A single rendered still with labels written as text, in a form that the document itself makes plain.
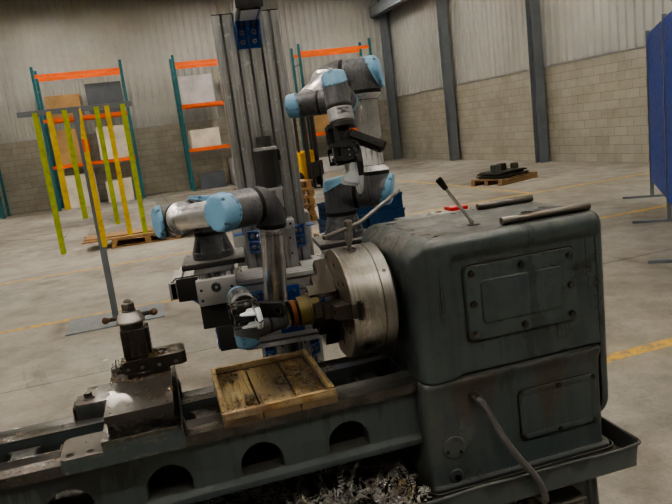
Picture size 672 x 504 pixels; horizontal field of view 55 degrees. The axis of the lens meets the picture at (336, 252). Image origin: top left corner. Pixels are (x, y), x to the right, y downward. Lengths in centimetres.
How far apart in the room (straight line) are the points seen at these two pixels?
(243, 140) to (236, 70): 26
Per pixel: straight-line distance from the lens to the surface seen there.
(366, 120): 237
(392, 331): 177
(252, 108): 253
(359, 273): 173
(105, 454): 167
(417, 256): 168
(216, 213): 194
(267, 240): 204
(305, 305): 179
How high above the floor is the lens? 157
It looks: 11 degrees down
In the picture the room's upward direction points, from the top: 7 degrees counter-clockwise
